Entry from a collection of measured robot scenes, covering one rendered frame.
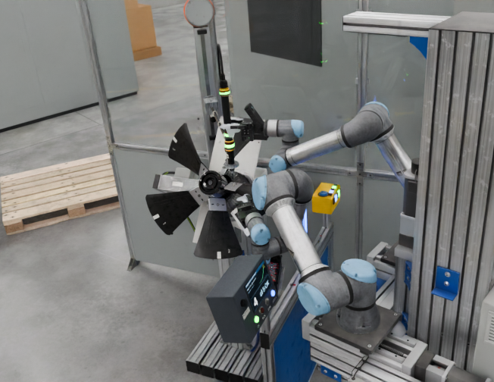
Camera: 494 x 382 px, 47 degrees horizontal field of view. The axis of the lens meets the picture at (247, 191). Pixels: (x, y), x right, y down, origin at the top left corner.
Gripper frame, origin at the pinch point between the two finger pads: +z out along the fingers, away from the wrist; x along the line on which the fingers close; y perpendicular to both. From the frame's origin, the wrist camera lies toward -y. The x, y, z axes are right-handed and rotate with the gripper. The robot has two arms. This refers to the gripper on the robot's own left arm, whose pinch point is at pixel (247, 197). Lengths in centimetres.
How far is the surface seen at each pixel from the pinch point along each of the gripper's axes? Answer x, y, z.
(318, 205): 19.3, -34.8, 7.8
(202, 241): 15.0, 24.6, -1.8
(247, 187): -1.0, -1.9, 7.4
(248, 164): 1.2, -8.8, 36.4
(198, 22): -65, -4, 80
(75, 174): 91, 120, 301
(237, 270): -8, 17, -63
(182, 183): 2.8, 26.3, 38.0
